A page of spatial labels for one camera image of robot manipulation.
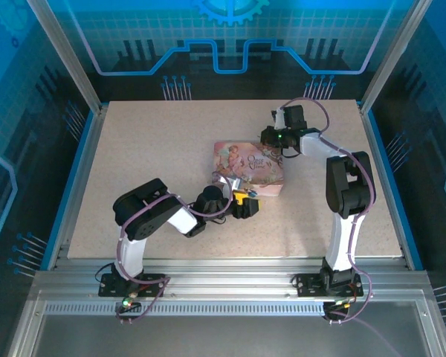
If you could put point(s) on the pink illustrated tin box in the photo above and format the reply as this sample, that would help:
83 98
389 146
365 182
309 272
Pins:
238 160

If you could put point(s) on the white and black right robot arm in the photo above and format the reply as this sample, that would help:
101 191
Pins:
340 241

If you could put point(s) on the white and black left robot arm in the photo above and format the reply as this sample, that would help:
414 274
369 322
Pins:
132 256

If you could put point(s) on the blue table edge trim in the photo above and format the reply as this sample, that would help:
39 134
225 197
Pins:
71 186
395 186

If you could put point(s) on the grey metal base sheet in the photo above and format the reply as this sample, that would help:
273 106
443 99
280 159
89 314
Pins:
226 338

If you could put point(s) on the aluminium frame cross beam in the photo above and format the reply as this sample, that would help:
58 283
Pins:
226 279

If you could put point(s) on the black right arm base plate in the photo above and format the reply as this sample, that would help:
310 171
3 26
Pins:
306 286

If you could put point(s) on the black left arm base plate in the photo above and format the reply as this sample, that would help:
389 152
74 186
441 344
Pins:
152 284

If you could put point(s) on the aluminium table side rail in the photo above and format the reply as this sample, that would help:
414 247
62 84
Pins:
81 186
387 186

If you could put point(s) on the aluminium frame post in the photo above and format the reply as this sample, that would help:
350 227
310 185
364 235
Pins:
67 56
394 56

